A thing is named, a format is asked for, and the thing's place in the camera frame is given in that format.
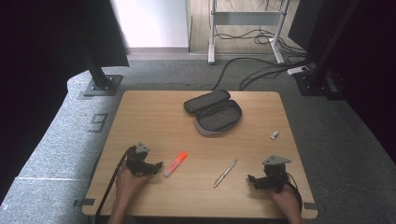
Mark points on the person's right hand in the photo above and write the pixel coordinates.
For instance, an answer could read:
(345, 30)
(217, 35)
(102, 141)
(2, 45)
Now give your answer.
(286, 200)

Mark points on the black metal stand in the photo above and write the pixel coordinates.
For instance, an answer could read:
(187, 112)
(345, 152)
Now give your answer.
(320, 79)
(101, 84)

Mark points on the white power strip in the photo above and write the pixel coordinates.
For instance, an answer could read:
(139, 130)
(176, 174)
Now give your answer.
(297, 70)

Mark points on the black curtain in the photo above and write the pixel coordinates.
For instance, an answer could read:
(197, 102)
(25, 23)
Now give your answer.
(40, 62)
(370, 62)

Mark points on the person's left hand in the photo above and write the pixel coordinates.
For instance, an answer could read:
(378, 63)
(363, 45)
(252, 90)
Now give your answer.
(129, 185)

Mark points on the white wall panel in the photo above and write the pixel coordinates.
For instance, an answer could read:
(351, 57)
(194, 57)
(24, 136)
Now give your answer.
(152, 21)

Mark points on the orange highlighter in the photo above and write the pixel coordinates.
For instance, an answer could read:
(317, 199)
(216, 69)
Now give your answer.
(176, 164)

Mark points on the silver pen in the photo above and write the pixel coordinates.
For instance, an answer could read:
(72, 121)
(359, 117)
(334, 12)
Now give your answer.
(225, 173)

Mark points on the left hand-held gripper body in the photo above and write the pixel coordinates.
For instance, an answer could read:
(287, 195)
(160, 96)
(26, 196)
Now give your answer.
(139, 161)

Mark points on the small white eraser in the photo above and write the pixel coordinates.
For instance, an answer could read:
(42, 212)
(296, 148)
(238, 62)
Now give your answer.
(274, 135)

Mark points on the open black pencil case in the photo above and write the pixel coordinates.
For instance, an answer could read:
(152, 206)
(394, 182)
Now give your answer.
(214, 113)

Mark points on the grey tape strip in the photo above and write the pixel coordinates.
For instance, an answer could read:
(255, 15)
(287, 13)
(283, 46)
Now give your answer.
(84, 202)
(310, 206)

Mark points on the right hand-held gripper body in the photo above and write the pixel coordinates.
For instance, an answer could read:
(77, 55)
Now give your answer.
(275, 174)

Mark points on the white desk frame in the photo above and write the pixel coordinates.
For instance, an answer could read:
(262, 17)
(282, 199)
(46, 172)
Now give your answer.
(246, 18)

